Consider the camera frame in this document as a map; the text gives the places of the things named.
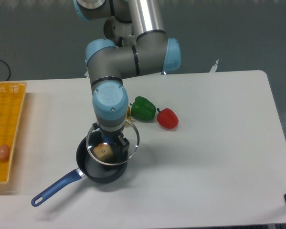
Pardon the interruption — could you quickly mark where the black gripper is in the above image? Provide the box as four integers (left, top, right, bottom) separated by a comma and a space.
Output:
92, 122, 130, 155

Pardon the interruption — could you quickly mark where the glass pot lid blue knob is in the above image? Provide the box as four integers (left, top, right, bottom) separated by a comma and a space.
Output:
86, 120, 140, 166

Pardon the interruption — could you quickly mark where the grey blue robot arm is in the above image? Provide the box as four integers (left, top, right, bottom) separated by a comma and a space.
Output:
74, 0, 181, 152

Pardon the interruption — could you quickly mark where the toasted bread piece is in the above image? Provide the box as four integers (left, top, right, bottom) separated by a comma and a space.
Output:
93, 143, 114, 163

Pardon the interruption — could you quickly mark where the yellow bell pepper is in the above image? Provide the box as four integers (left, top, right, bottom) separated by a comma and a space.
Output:
126, 106, 131, 121

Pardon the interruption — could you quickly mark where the green bell pepper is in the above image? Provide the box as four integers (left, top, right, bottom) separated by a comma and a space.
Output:
130, 96, 156, 121

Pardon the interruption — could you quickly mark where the red bell pepper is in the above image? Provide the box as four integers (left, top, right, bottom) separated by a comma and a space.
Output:
157, 108, 179, 130

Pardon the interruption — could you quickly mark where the brown egg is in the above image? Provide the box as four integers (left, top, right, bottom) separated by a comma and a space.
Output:
0, 144, 11, 161

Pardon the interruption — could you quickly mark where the yellow plastic basket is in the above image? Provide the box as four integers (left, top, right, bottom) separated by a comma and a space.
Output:
0, 81, 27, 184

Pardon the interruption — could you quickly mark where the dark pot blue handle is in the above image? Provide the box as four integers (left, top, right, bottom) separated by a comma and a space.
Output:
31, 138, 127, 207

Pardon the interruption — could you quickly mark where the black cable loop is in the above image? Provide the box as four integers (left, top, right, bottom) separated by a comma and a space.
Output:
0, 58, 11, 82

